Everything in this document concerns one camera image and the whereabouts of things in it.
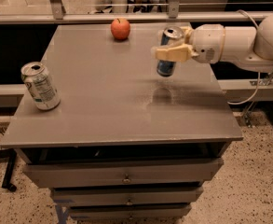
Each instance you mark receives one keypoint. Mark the bottom grey drawer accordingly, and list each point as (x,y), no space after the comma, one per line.
(114,212)

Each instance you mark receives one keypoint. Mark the metal window rail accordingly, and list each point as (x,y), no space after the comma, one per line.
(95,11)

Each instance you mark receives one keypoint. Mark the grey drawer cabinet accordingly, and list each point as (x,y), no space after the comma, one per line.
(115,106)

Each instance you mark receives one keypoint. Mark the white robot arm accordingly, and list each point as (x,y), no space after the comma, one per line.
(247,47)

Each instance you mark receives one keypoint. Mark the white green 7up can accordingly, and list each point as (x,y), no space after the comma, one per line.
(39,84)

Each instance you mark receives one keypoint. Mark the middle grey drawer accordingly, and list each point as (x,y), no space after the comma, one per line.
(126,196)

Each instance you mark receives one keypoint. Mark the grey drawer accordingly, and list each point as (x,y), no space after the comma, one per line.
(114,212)
(76,175)
(126,196)

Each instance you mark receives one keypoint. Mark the top grey drawer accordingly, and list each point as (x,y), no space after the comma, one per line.
(76,175)

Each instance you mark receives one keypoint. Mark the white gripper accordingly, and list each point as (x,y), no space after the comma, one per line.
(207,42)

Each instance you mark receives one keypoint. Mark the black stand leg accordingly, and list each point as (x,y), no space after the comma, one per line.
(6,184)

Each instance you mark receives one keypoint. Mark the red apple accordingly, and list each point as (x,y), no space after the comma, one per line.
(120,28)

